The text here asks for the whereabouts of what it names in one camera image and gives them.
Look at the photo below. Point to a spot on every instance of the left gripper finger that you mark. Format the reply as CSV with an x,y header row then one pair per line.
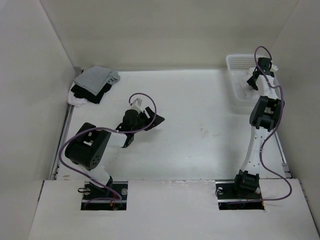
x,y
153,119
129,140

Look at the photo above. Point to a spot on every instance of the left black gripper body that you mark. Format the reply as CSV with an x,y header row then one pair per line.
x,y
142,121

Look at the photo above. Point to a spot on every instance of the white tank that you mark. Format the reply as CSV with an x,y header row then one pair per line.
x,y
249,93
74,101

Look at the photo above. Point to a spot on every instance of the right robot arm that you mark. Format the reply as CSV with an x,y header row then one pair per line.
x,y
263,120

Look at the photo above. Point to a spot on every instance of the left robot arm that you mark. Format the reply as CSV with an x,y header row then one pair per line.
x,y
86,151

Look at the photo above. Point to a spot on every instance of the folded grey tank top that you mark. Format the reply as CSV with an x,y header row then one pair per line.
x,y
96,77

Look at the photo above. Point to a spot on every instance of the folded black tank top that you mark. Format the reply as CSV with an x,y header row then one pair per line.
x,y
81,93

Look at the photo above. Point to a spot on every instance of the folded white tank top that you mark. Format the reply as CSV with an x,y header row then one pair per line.
x,y
74,101

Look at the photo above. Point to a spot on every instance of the white plastic basket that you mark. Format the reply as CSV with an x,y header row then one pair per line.
x,y
241,67

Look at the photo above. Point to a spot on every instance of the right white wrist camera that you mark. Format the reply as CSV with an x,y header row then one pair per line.
x,y
274,68

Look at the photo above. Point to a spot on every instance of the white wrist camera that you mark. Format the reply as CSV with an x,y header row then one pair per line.
x,y
137,105
274,68

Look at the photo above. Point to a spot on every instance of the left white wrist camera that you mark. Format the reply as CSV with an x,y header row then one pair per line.
x,y
137,105

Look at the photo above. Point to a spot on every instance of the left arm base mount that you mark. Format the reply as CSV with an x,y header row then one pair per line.
x,y
97,199

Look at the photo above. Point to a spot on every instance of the metal table edge rail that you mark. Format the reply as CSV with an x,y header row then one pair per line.
x,y
58,115

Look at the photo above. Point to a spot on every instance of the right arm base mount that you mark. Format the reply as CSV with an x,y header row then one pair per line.
x,y
230,199

